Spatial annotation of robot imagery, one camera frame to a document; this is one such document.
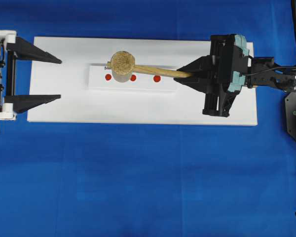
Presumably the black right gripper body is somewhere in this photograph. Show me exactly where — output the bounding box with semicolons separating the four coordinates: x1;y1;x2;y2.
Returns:
202;34;240;116

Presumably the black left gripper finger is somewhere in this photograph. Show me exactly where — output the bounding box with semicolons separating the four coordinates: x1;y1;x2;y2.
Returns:
4;94;61;114
6;37;62;64

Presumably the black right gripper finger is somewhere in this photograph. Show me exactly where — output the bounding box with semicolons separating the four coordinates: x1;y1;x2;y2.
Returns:
177;55;220;74
174;76;220;95

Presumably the wooden mallet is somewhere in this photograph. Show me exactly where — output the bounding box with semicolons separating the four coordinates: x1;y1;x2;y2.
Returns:
105;51;194;83

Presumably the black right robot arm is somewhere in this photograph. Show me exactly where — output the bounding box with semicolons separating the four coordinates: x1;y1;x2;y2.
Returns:
174;34;296;118

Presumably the red dot mark near right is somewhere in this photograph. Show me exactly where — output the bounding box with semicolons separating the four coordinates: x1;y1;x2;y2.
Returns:
153;76;161;82

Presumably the red dot mark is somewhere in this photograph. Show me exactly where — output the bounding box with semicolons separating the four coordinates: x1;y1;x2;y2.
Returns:
105;74;112;81
130;75;136;81
153;76;161;82

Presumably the red dot mark middle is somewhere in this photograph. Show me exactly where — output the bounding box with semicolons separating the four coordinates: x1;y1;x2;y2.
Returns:
130;75;136;81

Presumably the red dot mark near left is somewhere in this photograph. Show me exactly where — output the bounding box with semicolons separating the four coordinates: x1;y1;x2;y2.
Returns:
105;74;112;81

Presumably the blue table cloth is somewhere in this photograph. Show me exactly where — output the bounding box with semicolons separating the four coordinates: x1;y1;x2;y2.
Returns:
0;0;296;237

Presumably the white paper strip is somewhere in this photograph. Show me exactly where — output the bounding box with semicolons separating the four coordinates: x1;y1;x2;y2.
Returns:
88;64;178;93

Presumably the white foam board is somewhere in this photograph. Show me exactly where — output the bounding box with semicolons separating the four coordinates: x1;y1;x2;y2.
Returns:
27;37;258;126

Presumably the teal wrist camera right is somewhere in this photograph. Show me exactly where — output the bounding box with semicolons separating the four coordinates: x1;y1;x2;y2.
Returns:
227;35;249;92

